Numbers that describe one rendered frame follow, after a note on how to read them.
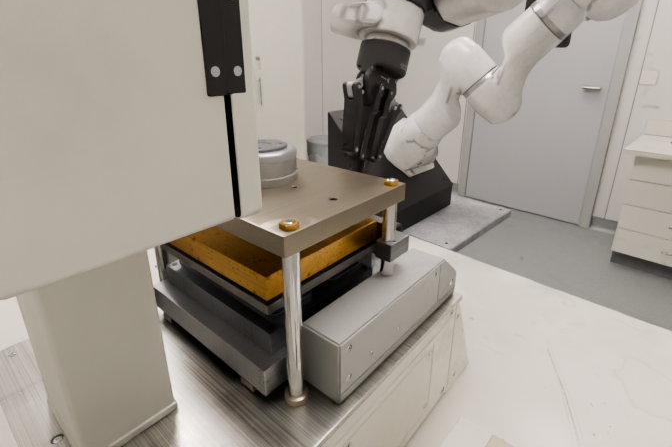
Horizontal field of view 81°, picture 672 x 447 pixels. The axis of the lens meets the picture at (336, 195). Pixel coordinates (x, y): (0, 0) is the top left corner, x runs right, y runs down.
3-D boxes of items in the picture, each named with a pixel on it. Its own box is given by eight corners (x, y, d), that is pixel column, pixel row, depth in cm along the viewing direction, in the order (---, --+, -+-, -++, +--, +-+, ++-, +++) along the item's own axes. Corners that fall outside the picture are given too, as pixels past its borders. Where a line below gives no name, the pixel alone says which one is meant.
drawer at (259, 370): (266, 403, 37) (261, 335, 34) (155, 310, 50) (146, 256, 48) (421, 277, 58) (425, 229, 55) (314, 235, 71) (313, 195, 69)
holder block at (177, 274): (271, 356, 37) (269, 334, 37) (168, 282, 50) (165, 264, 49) (372, 284, 49) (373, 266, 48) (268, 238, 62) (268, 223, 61)
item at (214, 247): (268, 315, 35) (261, 219, 32) (153, 243, 49) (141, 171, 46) (377, 249, 48) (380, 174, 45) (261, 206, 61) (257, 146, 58)
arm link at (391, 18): (435, 20, 58) (426, 57, 58) (367, 25, 65) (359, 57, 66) (391, -23, 48) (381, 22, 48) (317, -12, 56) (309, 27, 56)
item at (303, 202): (225, 377, 29) (205, 213, 24) (77, 249, 48) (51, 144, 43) (401, 256, 46) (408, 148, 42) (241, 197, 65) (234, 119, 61)
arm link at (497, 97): (534, 4, 95) (585, 61, 94) (455, 77, 111) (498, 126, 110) (527, 4, 86) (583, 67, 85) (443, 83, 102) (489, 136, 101)
